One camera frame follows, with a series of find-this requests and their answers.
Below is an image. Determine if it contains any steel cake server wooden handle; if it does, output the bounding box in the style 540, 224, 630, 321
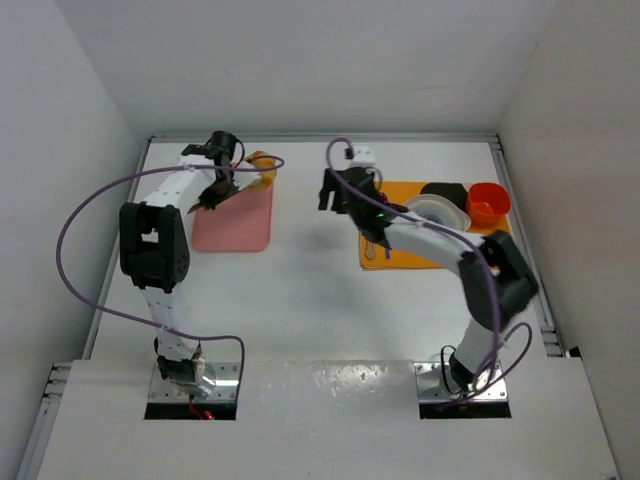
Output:
188, 159, 271, 214

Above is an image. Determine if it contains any black coaster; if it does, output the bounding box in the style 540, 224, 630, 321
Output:
420, 182, 468, 211

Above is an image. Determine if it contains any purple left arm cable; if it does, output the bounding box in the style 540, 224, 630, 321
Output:
55, 154, 286, 401

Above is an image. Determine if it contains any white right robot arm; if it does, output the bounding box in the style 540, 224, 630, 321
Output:
318, 167, 538, 391

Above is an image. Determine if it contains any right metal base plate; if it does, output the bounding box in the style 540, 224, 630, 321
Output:
414, 359, 508, 406

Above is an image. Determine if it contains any orange cloth placemat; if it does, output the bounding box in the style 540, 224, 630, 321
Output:
359, 181, 511, 270

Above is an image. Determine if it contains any golden knotted bread roll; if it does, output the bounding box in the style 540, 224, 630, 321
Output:
246, 150, 277, 191

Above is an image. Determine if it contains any iridescent table knife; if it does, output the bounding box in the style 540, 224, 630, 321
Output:
364, 240, 376, 261

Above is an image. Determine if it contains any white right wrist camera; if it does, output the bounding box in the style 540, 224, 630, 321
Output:
349, 145, 376, 168

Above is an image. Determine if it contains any pink rectangular tray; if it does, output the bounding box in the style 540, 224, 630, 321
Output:
191, 175, 275, 253

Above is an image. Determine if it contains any orange cup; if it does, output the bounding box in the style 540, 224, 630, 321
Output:
466, 182, 512, 228

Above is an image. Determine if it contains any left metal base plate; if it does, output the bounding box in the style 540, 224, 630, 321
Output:
147, 363, 240, 404

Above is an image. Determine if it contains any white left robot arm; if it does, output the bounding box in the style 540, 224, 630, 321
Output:
119, 131, 242, 398

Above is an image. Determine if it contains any metal base plate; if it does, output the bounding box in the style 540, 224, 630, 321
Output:
147, 363, 240, 404
414, 359, 508, 406

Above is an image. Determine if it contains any white plate blue swirl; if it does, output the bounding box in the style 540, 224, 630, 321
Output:
404, 194, 472, 231

